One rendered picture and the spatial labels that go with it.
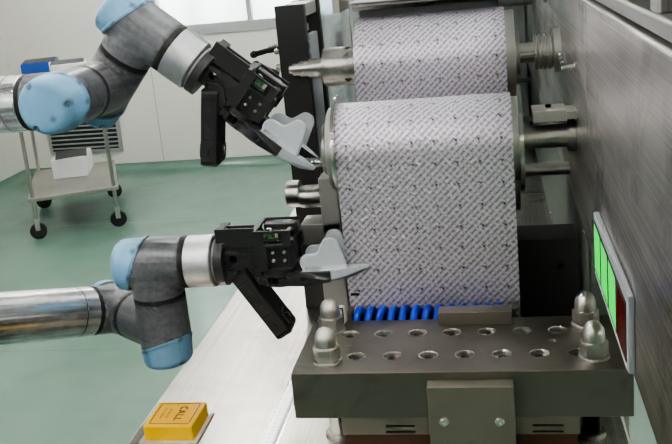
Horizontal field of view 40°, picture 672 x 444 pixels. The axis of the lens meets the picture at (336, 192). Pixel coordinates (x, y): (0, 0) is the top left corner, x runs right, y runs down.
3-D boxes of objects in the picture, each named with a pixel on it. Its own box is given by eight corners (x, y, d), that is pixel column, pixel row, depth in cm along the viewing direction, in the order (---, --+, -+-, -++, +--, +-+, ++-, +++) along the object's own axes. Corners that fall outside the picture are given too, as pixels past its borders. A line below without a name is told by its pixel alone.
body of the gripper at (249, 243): (293, 231, 123) (207, 234, 126) (300, 290, 126) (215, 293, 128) (304, 214, 131) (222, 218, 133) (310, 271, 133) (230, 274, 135)
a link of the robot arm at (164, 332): (164, 341, 144) (154, 275, 141) (206, 359, 136) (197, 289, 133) (120, 358, 139) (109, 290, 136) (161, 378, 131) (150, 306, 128)
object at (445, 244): (351, 315, 130) (339, 189, 125) (520, 311, 126) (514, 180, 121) (350, 317, 129) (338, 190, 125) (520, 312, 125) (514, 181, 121)
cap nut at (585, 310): (569, 318, 119) (568, 286, 118) (598, 318, 119) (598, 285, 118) (572, 330, 116) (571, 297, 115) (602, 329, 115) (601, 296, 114)
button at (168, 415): (162, 416, 131) (159, 401, 131) (209, 416, 130) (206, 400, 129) (144, 442, 125) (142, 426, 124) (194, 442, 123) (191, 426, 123)
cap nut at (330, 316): (320, 324, 125) (317, 293, 124) (347, 324, 124) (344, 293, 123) (316, 335, 122) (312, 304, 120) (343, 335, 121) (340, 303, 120)
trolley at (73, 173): (38, 207, 638) (11, 60, 613) (122, 195, 651) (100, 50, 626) (30, 243, 553) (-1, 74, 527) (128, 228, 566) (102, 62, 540)
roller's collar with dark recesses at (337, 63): (329, 83, 156) (326, 45, 155) (364, 81, 155) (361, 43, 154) (323, 89, 150) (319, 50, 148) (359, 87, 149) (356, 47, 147)
